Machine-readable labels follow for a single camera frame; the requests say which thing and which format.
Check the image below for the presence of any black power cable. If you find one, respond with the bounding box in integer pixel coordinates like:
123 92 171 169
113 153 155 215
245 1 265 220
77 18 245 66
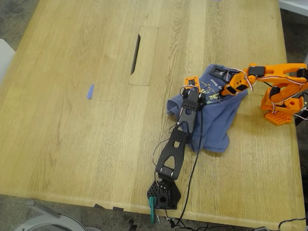
165 208 210 231

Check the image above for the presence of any white chair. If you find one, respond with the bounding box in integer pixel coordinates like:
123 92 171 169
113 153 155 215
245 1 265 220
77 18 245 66
0 38 16 85
278 0 308 15

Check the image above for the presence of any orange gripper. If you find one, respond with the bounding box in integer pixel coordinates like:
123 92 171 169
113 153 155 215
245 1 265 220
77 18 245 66
220 71 255 97

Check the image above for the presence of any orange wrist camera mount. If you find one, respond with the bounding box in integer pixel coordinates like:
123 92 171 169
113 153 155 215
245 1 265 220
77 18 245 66
184 75 200 92

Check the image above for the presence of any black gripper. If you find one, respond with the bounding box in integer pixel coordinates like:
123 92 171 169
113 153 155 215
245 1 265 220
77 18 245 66
181 88 207 111

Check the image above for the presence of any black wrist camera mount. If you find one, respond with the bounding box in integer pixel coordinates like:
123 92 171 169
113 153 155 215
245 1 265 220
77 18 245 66
208 67 232 80

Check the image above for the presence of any blue printed T-shirt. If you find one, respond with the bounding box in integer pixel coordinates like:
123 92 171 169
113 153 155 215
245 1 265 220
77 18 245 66
167 64 248 154

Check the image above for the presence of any green table clamp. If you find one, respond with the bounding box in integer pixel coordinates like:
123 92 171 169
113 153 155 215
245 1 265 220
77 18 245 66
148 196 157 225

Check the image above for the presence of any grey plastic chair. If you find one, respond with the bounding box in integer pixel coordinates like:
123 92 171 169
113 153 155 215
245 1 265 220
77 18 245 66
13 199 102 231

